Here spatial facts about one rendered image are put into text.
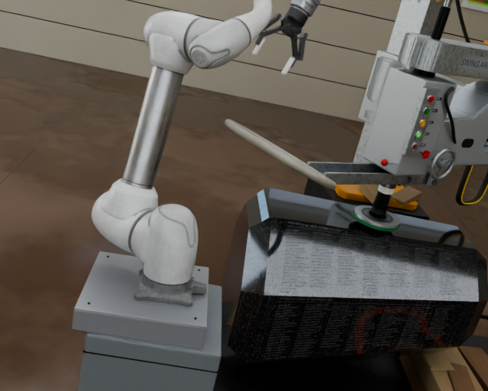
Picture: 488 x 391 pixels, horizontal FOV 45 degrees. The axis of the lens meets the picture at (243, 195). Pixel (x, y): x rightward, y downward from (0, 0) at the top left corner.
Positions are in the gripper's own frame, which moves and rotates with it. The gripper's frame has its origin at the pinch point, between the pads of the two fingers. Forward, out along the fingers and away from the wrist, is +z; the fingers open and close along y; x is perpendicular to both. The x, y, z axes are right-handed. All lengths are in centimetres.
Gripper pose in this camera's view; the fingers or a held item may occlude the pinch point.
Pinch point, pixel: (270, 62)
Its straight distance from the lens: 216.1
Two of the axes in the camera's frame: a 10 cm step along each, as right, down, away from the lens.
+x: -3.3, -3.3, 8.8
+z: -5.1, 8.5, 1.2
